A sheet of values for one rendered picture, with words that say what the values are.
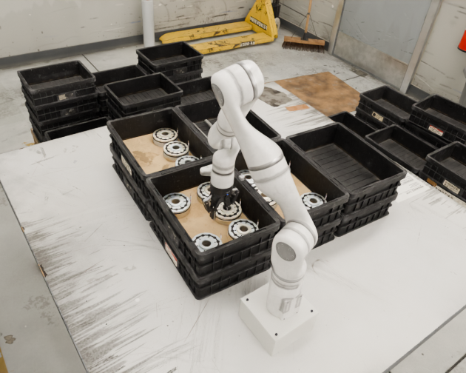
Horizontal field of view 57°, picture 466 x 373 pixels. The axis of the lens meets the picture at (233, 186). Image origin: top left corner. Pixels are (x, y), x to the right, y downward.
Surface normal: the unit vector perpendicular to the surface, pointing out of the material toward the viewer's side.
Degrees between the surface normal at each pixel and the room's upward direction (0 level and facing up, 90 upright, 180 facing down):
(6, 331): 0
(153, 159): 0
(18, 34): 90
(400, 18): 90
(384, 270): 0
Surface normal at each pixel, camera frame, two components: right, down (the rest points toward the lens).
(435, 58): -0.81, 0.32
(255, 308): 0.04, -0.76
